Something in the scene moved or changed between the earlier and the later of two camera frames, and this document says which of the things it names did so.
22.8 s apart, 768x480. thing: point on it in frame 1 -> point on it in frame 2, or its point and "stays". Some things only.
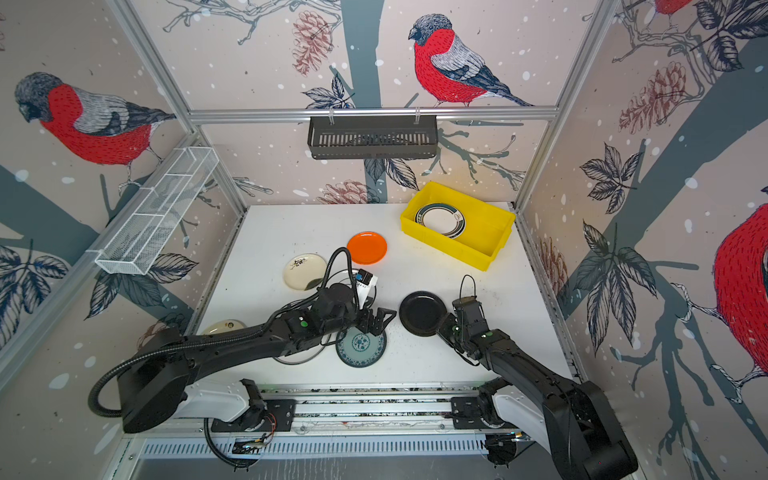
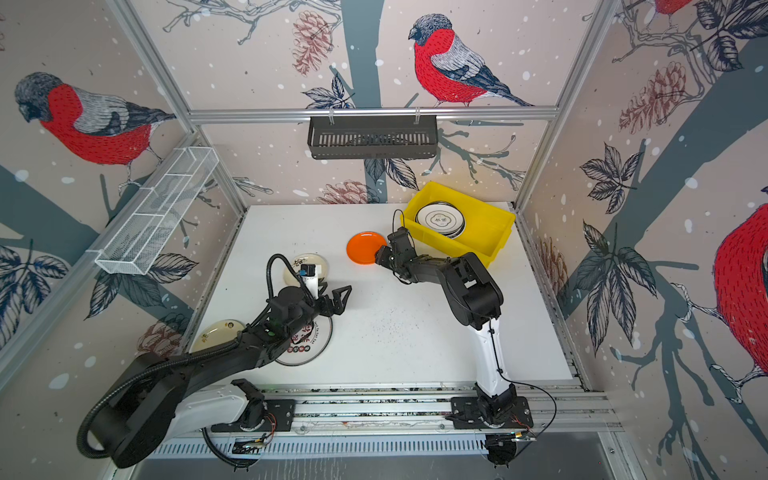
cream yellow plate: [224, 325] stays
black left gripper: [379, 326] -> [329, 310]
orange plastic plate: [367, 248] stays
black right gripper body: [453, 333] -> [387, 257]
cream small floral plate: [304, 271] stays
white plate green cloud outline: [342, 276] -> [442, 217]
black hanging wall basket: [377, 136] stays
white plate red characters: [304, 355] stays
